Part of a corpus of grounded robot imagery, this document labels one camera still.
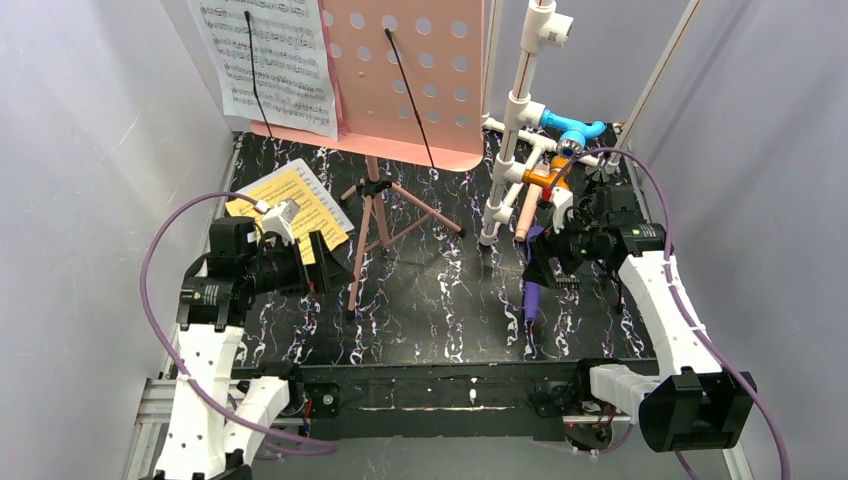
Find purple microphone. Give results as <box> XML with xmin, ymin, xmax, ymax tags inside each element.
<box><xmin>522</xmin><ymin>225</ymin><xmax>543</xmax><ymax>326</ymax></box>

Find pink microphone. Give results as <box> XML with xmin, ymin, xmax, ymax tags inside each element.
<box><xmin>514</xmin><ymin>182</ymin><xmax>544</xmax><ymax>243</ymax></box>

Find yellow sheet music page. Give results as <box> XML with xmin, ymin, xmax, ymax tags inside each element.
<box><xmin>240</xmin><ymin>169</ymin><xmax>349</xmax><ymax>265</ymax></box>

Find sheet music pages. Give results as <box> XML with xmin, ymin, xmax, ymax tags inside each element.
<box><xmin>238</xmin><ymin>158</ymin><xmax>354</xmax><ymax>232</ymax></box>

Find white sheet music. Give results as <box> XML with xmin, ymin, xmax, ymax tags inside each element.
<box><xmin>187</xmin><ymin>0</ymin><xmax>339</xmax><ymax>140</ymax></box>

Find pink music stand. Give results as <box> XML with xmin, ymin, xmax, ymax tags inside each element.
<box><xmin>251</xmin><ymin>1</ymin><xmax>484</xmax><ymax>317</ymax></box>

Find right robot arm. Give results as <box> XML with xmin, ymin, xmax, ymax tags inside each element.
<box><xmin>523</xmin><ymin>185</ymin><xmax>753</xmax><ymax>452</ymax></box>

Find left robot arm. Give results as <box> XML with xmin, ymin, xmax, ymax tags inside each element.
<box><xmin>152</xmin><ymin>214</ymin><xmax>352</xmax><ymax>479</ymax></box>

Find small black comb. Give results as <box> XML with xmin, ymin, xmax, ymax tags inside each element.
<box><xmin>554</xmin><ymin>276</ymin><xmax>581</xmax><ymax>290</ymax></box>

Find orange faucet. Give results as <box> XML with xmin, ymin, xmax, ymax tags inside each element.
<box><xmin>522</xmin><ymin>156</ymin><xmax>570</xmax><ymax>201</ymax></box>

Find blue faucet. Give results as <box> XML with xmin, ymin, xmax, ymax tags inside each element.
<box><xmin>539</xmin><ymin>109</ymin><xmax>606</xmax><ymax>159</ymax></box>

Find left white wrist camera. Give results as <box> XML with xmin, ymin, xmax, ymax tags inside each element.
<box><xmin>254</xmin><ymin>199</ymin><xmax>300</xmax><ymax>246</ymax></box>

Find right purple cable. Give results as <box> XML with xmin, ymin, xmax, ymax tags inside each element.
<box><xmin>546</xmin><ymin>146</ymin><xmax>793</xmax><ymax>480</ymax></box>

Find white pvc pipe frame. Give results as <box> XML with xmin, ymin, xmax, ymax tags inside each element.
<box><xmin>478</xmin><ymin>1</ymin><xmax>700</xmax><ymax>248</ymax></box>

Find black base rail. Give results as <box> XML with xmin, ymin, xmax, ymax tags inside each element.
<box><xmin>135</xmin><ymin>357</ymin><xmax>737</xmax><ymax>444</ymax></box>

